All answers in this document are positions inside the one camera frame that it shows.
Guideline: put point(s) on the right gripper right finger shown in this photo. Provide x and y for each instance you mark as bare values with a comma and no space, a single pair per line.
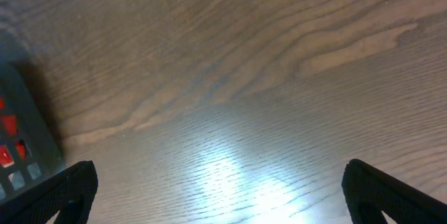
371,195

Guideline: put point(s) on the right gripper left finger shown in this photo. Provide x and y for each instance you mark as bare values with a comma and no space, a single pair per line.
68,195

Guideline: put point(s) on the grey plastic lattice basket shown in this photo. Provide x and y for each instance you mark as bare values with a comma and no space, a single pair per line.
45,158

